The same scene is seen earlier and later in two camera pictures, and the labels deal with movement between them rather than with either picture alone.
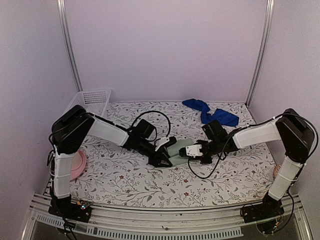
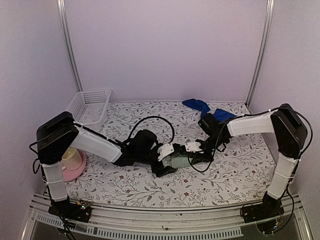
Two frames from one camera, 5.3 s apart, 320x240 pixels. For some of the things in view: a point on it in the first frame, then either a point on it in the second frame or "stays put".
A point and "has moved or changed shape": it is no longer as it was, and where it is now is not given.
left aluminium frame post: [70, 46] stays put
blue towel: [208, 115] stays put
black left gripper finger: [160, 160] to [165, 170]
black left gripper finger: [172, 140] to [178, 148]
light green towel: [175, 159] has moved or changed shape
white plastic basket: [95, 101] stays put
